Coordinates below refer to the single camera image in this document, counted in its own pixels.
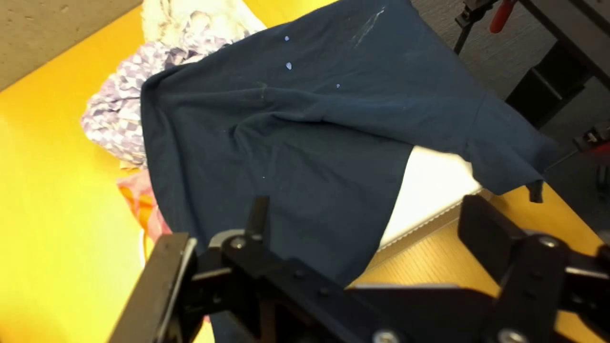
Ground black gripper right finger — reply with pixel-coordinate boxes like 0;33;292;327
457;197;568;343

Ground cream beige cloth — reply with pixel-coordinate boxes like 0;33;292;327
141;0;265;49

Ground orange handled clamp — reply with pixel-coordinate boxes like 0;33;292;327
454;0;517;54

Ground pink orange cloth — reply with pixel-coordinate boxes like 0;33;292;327
118;170;172;243

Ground purple white patterned cloth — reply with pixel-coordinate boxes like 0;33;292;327
80;37;229;169

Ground white plastic storage box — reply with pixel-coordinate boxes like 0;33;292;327
379;148;482;251

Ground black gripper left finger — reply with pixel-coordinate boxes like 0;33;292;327
109;235;196;343

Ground dark blue shirt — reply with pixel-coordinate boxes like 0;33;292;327
141;0;558;285

